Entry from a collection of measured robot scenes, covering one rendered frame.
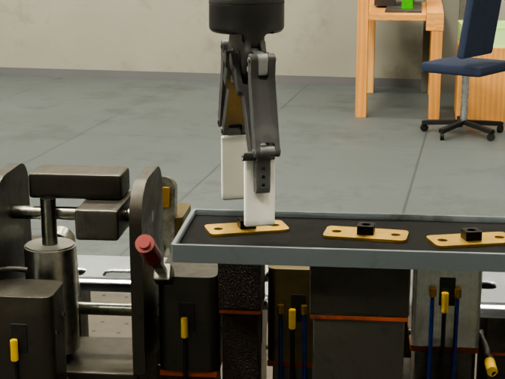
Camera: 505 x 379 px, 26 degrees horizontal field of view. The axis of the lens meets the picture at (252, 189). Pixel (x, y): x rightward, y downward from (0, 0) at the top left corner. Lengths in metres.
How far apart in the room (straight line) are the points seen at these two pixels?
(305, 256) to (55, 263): 0.34
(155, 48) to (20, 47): 1.36
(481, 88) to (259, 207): 7.35
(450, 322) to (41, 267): 0.47
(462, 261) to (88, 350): 0.51
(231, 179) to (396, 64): 8.89
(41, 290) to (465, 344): 0.48
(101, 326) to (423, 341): 1.01
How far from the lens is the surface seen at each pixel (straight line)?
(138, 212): 1.21
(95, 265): 1.56
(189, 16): 10.33
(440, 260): 1.06
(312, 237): 1.11
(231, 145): 1.17
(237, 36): 1.09
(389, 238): 1.11
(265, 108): 1.04
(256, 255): 1.06
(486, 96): 8.40
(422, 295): 1.27
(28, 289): 1.23
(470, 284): 1.27
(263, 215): 1.08
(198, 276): 1.25
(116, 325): 2.18
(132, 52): 10.52
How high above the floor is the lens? 1.47
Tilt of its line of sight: 14 degrees down
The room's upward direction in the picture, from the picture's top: straight up
